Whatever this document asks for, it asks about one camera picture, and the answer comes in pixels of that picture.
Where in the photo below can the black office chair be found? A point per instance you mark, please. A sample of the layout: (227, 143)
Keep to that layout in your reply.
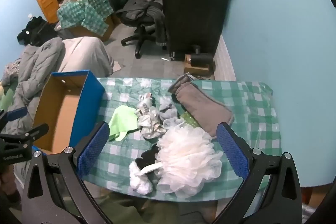
(140, 29)

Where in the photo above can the green checked cloth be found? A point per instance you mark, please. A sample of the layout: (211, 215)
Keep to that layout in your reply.
(92, 8)

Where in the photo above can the blue cardboard box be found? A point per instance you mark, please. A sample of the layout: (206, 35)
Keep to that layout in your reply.
(63, 113)

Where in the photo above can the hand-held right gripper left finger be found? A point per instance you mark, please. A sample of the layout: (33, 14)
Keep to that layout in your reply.
(93, 148)

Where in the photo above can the white bath loofah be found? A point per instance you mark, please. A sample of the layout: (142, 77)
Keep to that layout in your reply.
(189, 158)

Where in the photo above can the green glitter cloth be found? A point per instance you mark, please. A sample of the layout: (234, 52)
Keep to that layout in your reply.
(190, 119)

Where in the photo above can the black bag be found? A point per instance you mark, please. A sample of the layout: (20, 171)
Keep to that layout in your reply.
(36, 31)

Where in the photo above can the black sock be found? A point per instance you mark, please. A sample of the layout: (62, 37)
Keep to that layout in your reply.
(147, 157)

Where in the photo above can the small cardboard box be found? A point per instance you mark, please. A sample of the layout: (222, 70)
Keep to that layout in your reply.
(190, 69)

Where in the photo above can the beige blanket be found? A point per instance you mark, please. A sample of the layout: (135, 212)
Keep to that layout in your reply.
(84, 53)

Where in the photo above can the brown fuzzy sock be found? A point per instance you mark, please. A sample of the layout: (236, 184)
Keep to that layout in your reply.
(202, 108)

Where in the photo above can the grey sock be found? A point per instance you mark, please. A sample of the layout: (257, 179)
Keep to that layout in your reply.
(168, 109)
(172, 123)

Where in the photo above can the patterned white sock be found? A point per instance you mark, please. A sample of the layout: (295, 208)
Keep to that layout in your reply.
(145, 102)
(151, 124)

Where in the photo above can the dark grey garment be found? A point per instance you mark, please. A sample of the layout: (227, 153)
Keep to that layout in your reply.
(147, 10)

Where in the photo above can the wooden table frame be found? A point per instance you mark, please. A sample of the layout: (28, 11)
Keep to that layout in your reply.
(312, 195)

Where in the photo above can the grey duvet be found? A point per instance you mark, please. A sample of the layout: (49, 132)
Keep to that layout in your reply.
(34, 64)

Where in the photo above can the light green cloth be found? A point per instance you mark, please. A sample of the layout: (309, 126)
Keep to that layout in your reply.
(122, 119)

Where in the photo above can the large cardboard box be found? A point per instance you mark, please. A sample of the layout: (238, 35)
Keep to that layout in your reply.
(106, 29)

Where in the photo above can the green checked tablecloth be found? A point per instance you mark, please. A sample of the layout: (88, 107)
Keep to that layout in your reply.
(236, 98)

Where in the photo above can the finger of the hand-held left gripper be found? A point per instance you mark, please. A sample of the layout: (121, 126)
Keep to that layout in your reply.
(16, 113)
(34, 132)

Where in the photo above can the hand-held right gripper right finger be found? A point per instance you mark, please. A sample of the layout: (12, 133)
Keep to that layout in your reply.
(232, 150)

